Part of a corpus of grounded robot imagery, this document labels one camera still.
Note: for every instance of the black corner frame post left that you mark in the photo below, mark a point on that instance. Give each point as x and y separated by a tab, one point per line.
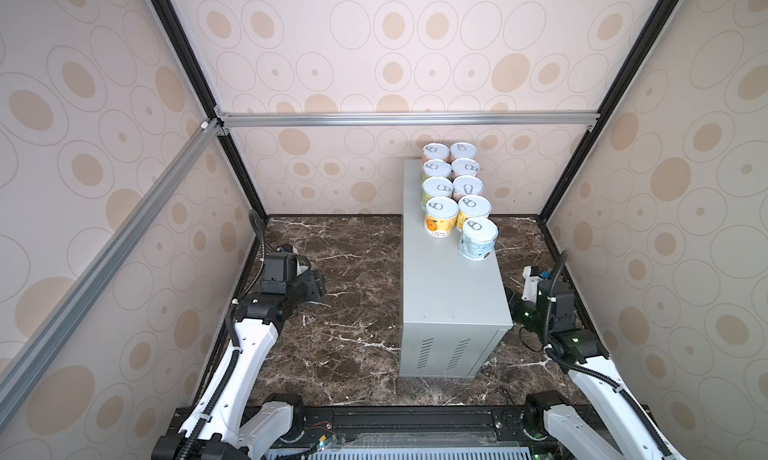
194	73

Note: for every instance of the black corner frame post right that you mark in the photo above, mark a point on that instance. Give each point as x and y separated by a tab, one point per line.
648	36

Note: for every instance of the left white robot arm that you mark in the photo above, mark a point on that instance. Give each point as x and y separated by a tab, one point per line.
240	364

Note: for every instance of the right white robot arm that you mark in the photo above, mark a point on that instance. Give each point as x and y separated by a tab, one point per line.
546	309

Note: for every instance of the white red labelled can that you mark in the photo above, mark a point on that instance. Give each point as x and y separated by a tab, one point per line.
465	167

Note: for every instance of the light blue labelled can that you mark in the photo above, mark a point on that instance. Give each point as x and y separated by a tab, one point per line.
478	238

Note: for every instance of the silver aluminium crossbar back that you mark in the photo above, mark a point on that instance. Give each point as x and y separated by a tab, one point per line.
419	119

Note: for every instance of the silver aluminium bar left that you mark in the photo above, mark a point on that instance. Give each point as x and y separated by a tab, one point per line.
39	352

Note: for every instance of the yellow orange labelled can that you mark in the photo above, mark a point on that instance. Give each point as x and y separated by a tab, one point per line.
440	216

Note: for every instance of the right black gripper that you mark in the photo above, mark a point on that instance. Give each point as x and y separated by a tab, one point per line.
514	304

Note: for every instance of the purple pink labelled can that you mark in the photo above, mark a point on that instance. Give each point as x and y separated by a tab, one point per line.
466	185

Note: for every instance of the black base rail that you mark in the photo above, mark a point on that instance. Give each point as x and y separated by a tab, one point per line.
410	432

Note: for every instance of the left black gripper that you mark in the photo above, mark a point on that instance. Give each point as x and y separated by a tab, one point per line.
315	283

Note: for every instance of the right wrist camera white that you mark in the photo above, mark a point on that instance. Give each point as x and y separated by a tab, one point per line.
532	276

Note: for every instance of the black corner frame post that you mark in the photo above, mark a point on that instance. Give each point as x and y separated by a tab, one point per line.
194	73
648	36

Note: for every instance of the lime green labelled can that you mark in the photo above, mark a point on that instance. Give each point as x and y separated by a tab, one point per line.
436	187

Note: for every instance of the grey metal cabinet box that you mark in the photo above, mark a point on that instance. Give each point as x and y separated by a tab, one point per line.
455	310

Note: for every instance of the orange tomato labelled can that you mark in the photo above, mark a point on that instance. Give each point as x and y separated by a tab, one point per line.
462	150

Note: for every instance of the pink orange labelled can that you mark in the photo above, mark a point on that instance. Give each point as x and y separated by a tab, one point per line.
435	151

